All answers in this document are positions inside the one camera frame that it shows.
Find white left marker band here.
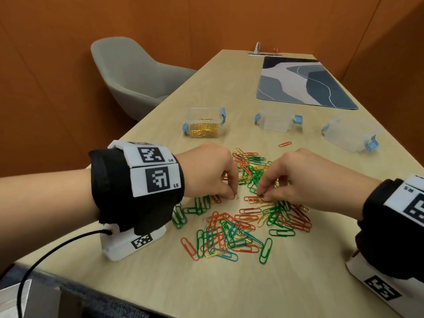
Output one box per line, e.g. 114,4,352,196
108,140,182,198

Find grey white box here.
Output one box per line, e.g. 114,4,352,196
0,278,84,318

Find person's right hand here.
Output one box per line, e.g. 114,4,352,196
257,148,382,221

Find white marker band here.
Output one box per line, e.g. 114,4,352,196
108,140,182,198
383,174,424,227

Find black right wrist strap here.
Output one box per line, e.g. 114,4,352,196
355,178,424,283

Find grey shell chair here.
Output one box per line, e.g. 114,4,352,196
90,37,198,123

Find person's left forearm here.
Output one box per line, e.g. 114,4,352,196
0,168,101,272

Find black camera cable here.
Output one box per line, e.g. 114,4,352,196
16,229,112,318

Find pile of colored paper clips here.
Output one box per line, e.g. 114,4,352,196
171,141,313,266

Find person's left hand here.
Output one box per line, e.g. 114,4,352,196
175,142,240,200

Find sorted heap of gold clips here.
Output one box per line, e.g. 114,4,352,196
189,118,220,139

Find transparent box with blue latches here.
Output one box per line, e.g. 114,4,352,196
182,107,227,139
254,105,304,133
322,115,380,153

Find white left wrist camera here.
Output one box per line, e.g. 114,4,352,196
100,223,167,262

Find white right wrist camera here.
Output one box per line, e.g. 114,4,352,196
345,251,424,318

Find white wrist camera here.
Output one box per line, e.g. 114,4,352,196
100,223,167,262
345,251,424,318

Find blue patterned desk mat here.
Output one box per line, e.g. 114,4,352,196
256,56,360,111

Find white right marker band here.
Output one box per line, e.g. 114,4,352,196
383,174,424,227

